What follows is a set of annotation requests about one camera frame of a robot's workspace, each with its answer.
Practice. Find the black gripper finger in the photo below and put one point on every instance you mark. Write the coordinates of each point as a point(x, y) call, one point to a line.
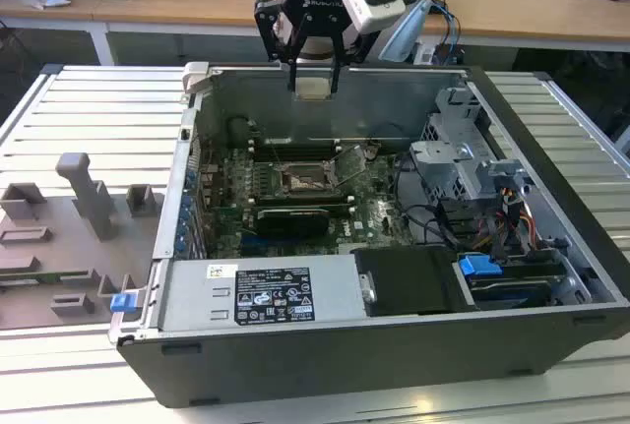
point(352, 52)
point(275, 25)

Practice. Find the silver CPU plate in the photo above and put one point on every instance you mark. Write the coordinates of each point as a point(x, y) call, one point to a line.
point(313, 88)

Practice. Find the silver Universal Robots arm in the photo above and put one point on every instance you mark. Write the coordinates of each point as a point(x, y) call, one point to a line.
point(320, 48)

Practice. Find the black RAM slot bank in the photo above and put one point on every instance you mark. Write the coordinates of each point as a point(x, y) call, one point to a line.
point(300, 201)
point(295, 151)

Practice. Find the CPU socket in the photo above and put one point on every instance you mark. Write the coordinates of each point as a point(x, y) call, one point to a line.
point(317, 183)

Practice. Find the pale blue teach pendant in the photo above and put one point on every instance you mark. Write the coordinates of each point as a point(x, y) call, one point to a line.
point(403, 35)

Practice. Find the long wooden desk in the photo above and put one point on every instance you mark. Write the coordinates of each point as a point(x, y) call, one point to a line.
point(197, 1)

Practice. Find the black round capacitor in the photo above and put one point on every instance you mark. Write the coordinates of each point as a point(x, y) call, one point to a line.
point(239, 128)

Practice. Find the metal disk bay cage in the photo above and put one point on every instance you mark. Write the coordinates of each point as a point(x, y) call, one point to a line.
point(448, 168)

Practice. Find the green motherboard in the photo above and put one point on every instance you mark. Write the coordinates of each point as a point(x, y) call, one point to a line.
point(374, 217)

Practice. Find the black graphics card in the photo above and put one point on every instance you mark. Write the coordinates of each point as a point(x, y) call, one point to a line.
point(293, 221)

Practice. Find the blue disk carrier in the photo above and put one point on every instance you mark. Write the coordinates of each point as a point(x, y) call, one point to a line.
point(478, 265)

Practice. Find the silver power supply unit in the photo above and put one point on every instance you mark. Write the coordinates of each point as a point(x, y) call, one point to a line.
point(192, 296)

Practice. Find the black hard disk drive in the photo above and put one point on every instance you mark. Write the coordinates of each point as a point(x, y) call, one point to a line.
point(517, 286)

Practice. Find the grey parts rack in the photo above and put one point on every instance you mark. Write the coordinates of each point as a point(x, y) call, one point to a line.
point(49, 247)

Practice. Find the blue plastic latch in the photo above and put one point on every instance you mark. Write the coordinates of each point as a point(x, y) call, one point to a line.
point(122, 303)

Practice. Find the black open PC case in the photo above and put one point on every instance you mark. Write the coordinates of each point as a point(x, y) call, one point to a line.
point(344, 370)

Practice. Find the green RAM stick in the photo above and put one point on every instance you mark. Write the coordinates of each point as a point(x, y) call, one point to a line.
point(29, 276)

